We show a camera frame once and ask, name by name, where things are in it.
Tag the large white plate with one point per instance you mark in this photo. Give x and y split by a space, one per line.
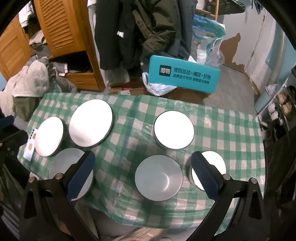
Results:
91 122

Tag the metal storage rack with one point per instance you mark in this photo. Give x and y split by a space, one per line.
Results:
284 104

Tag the brown cardboard box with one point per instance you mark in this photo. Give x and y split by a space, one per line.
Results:
187 97
124 89

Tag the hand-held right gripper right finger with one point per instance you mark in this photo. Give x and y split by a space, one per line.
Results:
205 176

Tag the white door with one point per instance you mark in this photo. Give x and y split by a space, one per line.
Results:
266 46

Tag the wooden shelf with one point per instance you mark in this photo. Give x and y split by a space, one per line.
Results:
216 9

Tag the dark grey hanging coat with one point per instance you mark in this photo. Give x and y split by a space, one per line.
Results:
186 34

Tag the dark grey clothing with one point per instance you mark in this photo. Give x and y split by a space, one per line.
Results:
62 81

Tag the pale green bowl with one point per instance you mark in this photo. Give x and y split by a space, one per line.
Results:
62 162
159 177
215 162

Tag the white smartphone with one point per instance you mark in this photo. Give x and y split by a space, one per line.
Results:
30 148

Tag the wooden louvred wardrobe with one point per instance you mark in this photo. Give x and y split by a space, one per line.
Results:
62 30

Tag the green checked tablecloth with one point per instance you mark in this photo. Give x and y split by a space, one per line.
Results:
129 139

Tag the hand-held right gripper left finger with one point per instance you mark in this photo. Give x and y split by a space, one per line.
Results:
81 176

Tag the light blue container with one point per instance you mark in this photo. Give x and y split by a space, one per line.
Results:
263 100

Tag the white shoe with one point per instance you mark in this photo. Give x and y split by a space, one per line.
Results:
271 107
279 121
274 114

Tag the dark green hanging jacket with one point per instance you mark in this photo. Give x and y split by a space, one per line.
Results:
157 27

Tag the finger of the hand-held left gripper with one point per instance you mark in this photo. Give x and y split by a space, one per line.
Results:
7 120

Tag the blue and white plastic bag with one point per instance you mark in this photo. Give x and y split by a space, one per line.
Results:
203 39

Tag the small white plate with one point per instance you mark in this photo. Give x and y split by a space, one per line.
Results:
49 136

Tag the grey clothes pile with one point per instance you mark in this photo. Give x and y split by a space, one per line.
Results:
39 46

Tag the teal cardboard box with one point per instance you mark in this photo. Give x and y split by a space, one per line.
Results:
185 81

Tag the white bowl with dark rim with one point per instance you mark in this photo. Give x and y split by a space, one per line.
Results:
174 129

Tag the black hanging coat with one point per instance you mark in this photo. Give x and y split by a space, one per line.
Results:
111 34

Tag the olive green cloth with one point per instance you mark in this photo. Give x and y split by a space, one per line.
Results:
23 106

